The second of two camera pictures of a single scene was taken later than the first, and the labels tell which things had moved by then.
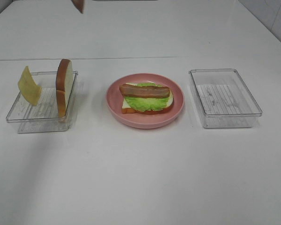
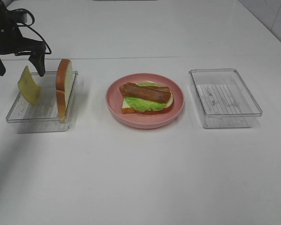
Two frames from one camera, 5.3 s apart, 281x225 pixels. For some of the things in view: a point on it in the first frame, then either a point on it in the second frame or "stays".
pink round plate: x=114 y=101 stays
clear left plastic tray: x=44 y=116 stays
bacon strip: x=79 y=4 → x=159 y=93
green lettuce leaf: x=148 y=104 stays
